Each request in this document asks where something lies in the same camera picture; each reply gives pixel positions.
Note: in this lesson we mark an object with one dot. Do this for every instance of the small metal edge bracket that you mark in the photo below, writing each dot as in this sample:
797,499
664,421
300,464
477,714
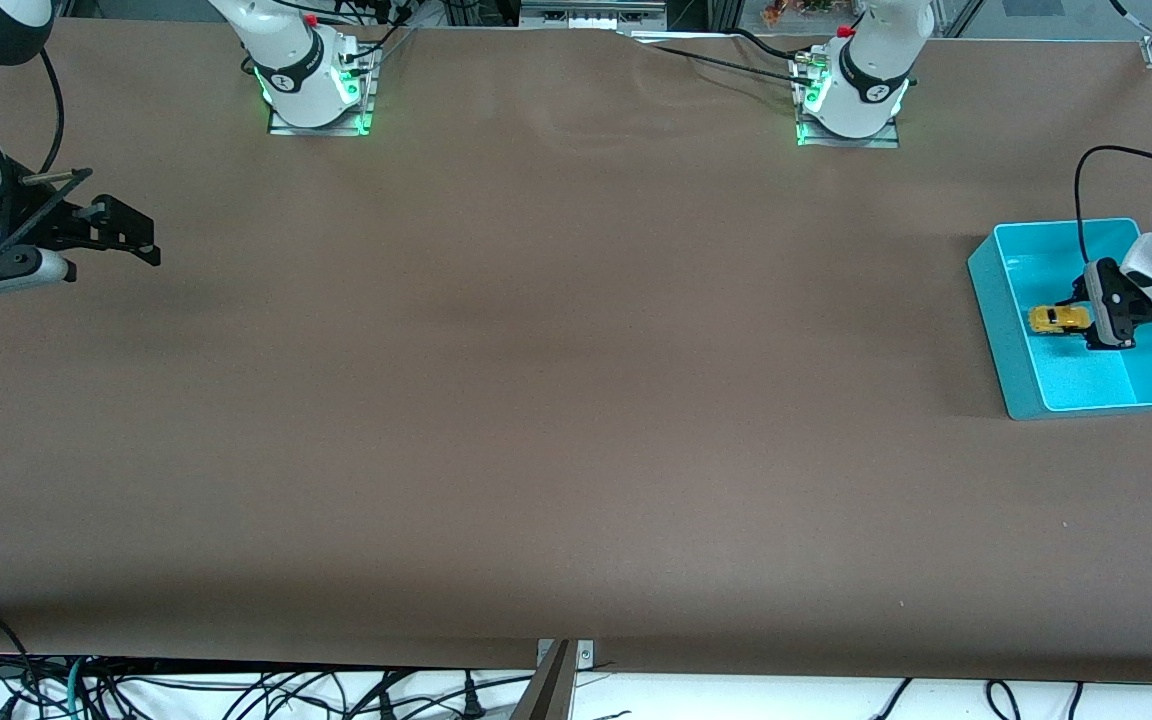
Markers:
586,655

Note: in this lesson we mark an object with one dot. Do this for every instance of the aluminium frame rail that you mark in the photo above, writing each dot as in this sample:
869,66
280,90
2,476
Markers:
586,15

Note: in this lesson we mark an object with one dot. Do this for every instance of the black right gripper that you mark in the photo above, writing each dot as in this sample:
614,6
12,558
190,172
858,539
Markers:
44,230

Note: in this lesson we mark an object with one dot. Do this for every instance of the orange background object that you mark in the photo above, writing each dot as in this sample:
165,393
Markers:
786,12

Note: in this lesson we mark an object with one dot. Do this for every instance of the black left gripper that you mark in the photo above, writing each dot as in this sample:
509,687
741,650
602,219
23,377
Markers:
1122,309

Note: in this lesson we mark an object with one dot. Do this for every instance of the yellow beetle toy car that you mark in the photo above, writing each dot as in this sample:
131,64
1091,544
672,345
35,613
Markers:
1056,319

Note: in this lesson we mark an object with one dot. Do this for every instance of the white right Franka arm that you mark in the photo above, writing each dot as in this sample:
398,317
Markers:
296,75

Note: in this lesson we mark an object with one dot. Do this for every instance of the dark wedge-shaped post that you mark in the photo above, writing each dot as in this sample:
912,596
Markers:
548,695

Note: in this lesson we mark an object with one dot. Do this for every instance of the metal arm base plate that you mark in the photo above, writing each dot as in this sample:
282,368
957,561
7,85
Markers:
321,131
851,143

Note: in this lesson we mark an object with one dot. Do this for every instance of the teal plastic bin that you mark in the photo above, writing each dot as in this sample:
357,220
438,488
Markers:
1086,385

